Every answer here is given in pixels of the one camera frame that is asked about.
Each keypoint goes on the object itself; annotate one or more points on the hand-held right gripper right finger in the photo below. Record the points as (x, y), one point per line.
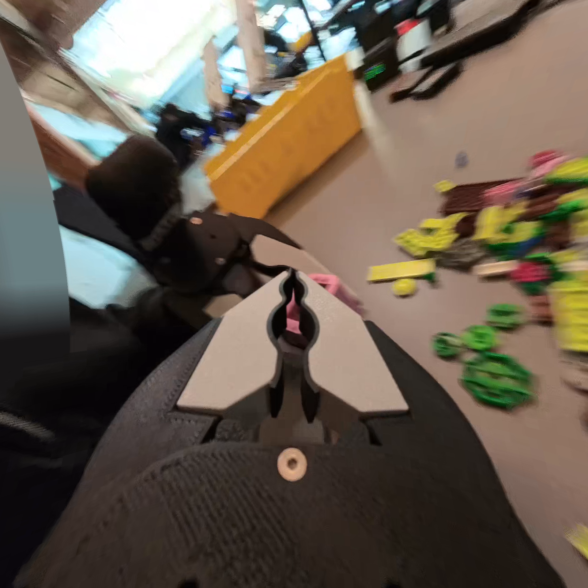
(349, 363)

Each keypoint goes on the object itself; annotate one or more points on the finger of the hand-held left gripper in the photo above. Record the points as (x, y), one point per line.
(241, 285)
(280, 251)

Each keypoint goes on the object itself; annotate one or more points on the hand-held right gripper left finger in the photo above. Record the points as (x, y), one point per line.
(234, 363)

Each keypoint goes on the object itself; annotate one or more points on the pink toy brick cube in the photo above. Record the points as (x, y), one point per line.
(337, 287)

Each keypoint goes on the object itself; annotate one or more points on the large yellow storage bin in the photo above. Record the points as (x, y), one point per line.
(285, 147)

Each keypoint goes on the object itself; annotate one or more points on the pile of toy bricks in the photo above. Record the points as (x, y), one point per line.
(514, 239)

